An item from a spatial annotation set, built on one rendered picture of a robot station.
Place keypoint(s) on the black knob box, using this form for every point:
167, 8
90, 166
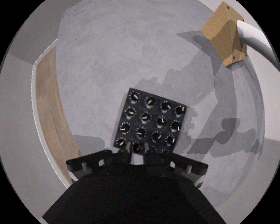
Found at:
134, 123

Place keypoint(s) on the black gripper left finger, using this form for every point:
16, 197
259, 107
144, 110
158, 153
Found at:
115, 164

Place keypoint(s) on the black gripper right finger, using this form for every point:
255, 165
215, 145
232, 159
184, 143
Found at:
186, 167

